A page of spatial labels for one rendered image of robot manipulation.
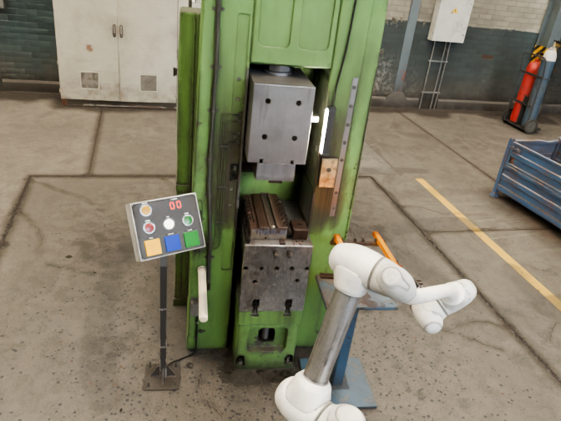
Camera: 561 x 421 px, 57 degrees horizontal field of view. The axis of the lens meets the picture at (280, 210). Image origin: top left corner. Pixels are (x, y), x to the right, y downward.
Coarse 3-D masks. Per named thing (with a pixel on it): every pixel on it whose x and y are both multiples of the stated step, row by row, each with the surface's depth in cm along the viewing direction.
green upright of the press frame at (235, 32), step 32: (224, 0) 236; (224, 32) 242; (224, 64) 249; (224, 96) 256; (224, 128) 264; (192, 192) 286; (224, 192) 281; (224, 224) 290; (192, 256) 297; (224, 256) 301; (192, 288) 307; (224, 288) 311; (192, 320) 318; (224, 320) 322
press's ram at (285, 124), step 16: (256, 64) 278; (256, 80) 247; (272, 80) 250; (288, 80) 254; (304, 80) 257; (256, 96) 244; (272, 96) 246; (288, 96) 247; (304, 96) 248; (256, 112) 248; (272, 112) 249; (288, 112) 250; (304, 112) 252; (256, 128) 252; (272, 128) 253; (288, 128) 254; (304, 128) 256; (256, 144) 256; (272, 144) 257; (288, 144) 258; (304, 144) 260; (256, 160) 260; (272, 160) 261; (288, 160) 262; (304, 160) 264
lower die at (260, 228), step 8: (264, 192) 316; (248, 200) 308; (256, 200) 307; (272, 200) 309; (248, 208) 299; (256, 208) 298; (264, 208) 298; (272, 208) 298; (280, 208) 301; (248, 216) 290; (256, 216) 290; (264, 216) 290; (280, 216) 292; (248, 224) 290; (256, 224) 283; (264, 224) 282; (280, 224) 284; (256, 232) 280; (264, 232) 280; (272, 232) 281; (280, 232) 282
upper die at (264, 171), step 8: (256, 168) 262; (264, 168) 262; (272, 168) 263; (280, 168) 264; (288, 168) 264; (256, 176) 264; (264, 176) 265; (272, 176) 265; (280, 176) 266; (288, 176) 267
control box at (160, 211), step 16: (128, 208) 245; (160, 208) 250; (176, 208) 254; (192, 208) 259; (144, 224) 245; (160, 224) 249; (176, 224) 254; (192, 224) 258; (144, 240) 245; (160, 240) 249; (144, 256) 244; (160, 256) 248
